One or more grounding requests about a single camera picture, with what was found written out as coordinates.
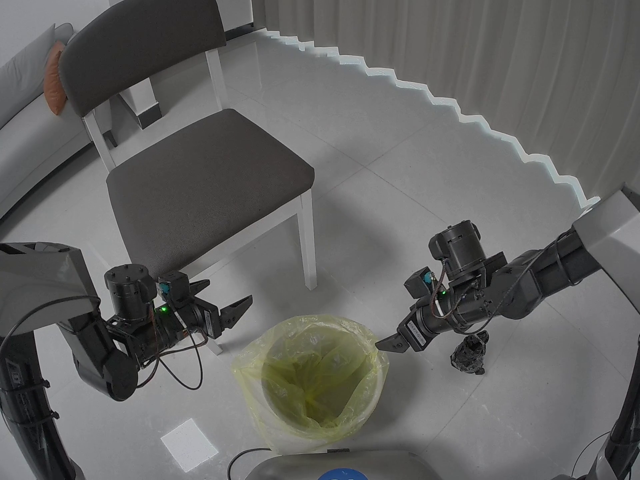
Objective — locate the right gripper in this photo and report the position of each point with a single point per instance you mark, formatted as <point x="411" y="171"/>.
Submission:
<point x="415" y="333"/>

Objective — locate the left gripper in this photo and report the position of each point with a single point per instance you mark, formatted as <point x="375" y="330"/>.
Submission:
<point x="212" y="320"/>

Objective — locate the black plastic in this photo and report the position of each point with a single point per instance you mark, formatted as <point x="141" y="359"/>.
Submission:
<point x="470" y="355"/>

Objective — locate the yellow plastic bag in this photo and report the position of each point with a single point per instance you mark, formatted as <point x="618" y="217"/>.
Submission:
<point x="260" y="418"/>

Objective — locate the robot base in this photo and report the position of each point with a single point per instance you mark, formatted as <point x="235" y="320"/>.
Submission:
<point x="290" y="468"/>

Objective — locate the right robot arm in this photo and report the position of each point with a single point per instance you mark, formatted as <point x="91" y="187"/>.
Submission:
<point x="525" y="278"/>

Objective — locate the white trash bin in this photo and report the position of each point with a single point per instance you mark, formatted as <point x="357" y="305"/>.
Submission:
<point x="371" y="402"/>

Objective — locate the grey white chair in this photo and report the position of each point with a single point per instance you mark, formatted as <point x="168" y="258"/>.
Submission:
<point x="210" y="193"/>

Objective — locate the grey sofa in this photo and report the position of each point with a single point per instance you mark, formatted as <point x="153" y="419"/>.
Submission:
<point x="30" y="133"/>

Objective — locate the orange cushion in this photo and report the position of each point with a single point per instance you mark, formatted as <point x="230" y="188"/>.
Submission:
<point x="54" y="83"/>

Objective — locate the white curtain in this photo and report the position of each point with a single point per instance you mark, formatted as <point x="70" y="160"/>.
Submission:
<point x="450" y="18"/>

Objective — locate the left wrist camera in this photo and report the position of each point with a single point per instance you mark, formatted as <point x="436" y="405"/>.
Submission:
<point x="175" y="288"/>

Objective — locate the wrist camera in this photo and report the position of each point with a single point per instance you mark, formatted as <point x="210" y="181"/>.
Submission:
<point x="175" y="288"/>
<point x="417" y="283"/>

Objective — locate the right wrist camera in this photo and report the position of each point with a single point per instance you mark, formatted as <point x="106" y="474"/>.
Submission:
<point x="417" y="283"/>

